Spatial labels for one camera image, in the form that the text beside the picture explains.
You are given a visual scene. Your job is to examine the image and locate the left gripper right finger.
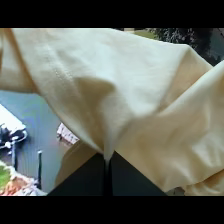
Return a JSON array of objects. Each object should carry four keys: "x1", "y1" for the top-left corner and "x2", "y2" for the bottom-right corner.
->
[{"x1": 108, "y1": 150, "x2": 167, "y2": 197}]

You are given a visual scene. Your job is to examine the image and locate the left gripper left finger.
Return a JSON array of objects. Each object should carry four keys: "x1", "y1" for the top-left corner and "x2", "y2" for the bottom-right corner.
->
[{"x1": 47, "y1": 152, "x2": 107, "y2": 197}]

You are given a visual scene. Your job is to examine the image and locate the cream T-shirt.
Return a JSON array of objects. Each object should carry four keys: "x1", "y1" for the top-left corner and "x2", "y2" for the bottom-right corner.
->
[{"x1": 0, "y1": 27, "x2": 224, "y2": 197}]

